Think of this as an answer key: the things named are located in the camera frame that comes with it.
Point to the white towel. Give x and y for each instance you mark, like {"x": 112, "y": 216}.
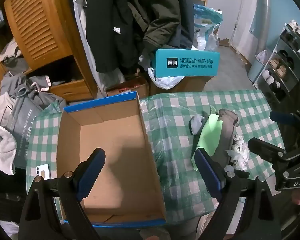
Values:
{"x": 0, "y": 142}

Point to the light green cloth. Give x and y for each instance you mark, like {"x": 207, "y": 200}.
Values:
{"x": 210, "y": 132}

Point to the grey printed tote bag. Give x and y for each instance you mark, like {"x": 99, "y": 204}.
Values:
{"x": 25, "y": 125}

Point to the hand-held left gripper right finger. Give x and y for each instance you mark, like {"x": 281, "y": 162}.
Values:
{"x": 207, "y": 175}

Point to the white smartphone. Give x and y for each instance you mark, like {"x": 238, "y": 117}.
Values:
{"x": 42, "y": 171}

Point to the grey clothing pile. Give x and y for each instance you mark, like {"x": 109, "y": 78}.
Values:
{"x": 32, "y": 90}

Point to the blue plastic bag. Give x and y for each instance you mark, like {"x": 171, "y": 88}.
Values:
{"x": 205, "y": 17}

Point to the grey-blue sock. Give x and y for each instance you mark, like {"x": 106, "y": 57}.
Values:
{"x": 196, "y": 125}

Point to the white door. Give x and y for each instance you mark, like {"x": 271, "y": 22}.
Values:
{"x": 247, "y": 17}

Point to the teal printed box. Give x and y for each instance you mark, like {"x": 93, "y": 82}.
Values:
{"x": 187, "y": 65}

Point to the plain cardboard box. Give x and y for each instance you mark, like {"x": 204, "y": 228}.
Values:
{"x": 190, "y": 85}

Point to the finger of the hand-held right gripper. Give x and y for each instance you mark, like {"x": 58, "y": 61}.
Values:
{"x": 265, "y": 147}
{"x": 280, "y": 117}

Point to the pale blue bin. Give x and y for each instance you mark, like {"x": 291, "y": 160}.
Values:
{"x": 255, "y": 71}

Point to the dark green jacket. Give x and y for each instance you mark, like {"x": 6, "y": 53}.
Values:
{"x": 160, "y": 12}

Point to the white hanging garment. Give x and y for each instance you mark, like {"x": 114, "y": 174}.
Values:
{"x": 81, "y": 17}

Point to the person's leg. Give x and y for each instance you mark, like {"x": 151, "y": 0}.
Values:
{"x": 187, "y": 227}

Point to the blue cardboard shoe box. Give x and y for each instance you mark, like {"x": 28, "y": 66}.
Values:
{"x": 120, "y": 155}

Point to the black jacket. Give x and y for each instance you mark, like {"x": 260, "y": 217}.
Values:
{"x": 107, "y": 30}

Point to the white plastic bag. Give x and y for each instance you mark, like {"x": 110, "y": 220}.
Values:
{"x": 165, "y": 81}

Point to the wooden louvred cabinet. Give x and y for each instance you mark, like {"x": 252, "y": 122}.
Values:
{"x": 40, "y": 25}

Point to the group of shoes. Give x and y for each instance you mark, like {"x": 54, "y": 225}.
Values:
{"x": 280, "y": 67}

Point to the green checked tablecloth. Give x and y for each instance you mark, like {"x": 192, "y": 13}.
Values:
{"x": 240, "y": 110}

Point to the green sequined cloth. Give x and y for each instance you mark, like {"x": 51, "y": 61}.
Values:
{"x": 212, "y": 110}

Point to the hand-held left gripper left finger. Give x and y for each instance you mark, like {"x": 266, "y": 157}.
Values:
{"x": 90, "y": 177}

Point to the cardboard box with red items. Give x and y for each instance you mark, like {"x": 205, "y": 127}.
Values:
{"x": 130, "y": 86}

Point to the navy hanging garment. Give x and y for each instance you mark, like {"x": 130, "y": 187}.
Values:
{"x": 183, "y": 30}

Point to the grey shoe rack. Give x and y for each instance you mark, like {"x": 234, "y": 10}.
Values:
{"x": 290, "y": 75}

